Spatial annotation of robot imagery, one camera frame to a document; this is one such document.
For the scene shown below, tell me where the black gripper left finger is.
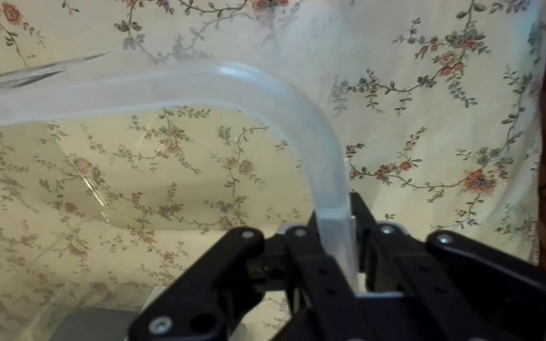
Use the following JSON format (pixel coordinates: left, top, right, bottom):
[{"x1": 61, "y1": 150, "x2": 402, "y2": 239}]
[{"x1": 127, "y1": 211, "x2": 359, "y2": 341}]

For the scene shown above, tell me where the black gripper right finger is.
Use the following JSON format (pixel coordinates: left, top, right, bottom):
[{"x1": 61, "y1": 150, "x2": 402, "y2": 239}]
[{"x1": 347, "y1": 192, "x2": 546, "y2": 341}]

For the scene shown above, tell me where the clear plastic box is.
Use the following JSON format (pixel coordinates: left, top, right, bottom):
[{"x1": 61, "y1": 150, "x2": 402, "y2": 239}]
[{"x1": 0, "y1": 53, "x2": 360, "y2": 341}]

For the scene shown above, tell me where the floral bed sheet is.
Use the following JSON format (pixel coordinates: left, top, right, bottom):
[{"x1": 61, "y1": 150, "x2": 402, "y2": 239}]
[{"x1": 0, "y1": 0, "x2": 546, "y2": 341}]

